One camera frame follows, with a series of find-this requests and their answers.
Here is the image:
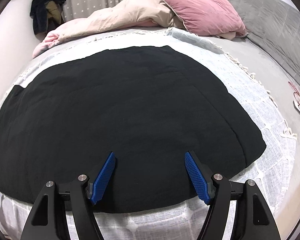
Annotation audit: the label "large black coat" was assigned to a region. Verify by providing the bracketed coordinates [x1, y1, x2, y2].
[0, 46, 266, 213]

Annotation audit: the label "grey bed sheet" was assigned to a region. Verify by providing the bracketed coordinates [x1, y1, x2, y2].
[208, 37, 300, 220]

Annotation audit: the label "pink fleece blanket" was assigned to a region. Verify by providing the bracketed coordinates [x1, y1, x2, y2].
[32, 31, 59, 59]

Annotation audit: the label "pink velvet pillow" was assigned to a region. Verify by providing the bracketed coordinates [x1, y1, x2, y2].
[164, 0, 247, 36]

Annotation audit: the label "grey quilted headboard cushion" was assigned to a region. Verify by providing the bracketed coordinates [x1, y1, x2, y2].
[228, 0, 300, 85]

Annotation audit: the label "beige duvet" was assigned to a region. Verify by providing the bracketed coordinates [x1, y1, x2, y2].
[54, 0, 185, 44]

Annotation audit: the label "dark clothes hanging on wall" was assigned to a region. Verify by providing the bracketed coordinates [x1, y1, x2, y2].
[30, 0, 66, 35]

